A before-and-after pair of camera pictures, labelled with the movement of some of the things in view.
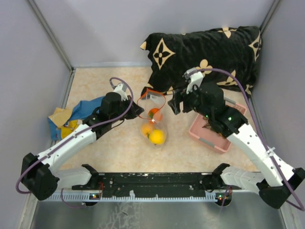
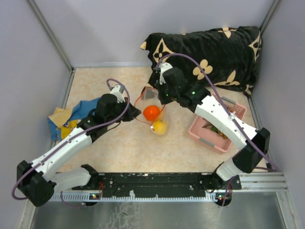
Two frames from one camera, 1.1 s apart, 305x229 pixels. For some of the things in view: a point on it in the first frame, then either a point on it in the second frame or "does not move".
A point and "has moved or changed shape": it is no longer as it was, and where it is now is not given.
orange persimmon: (155, 114) has moved or changed shape
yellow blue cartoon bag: (60, 125) does not move
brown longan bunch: (208, 125) does not move
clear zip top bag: (153, 126) has moved or changed shape
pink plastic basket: (208, 138) does not move
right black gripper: (178, 97) → (163, 100)
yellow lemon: (157, 137) → (160, 127)
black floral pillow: (228, 57) does not move
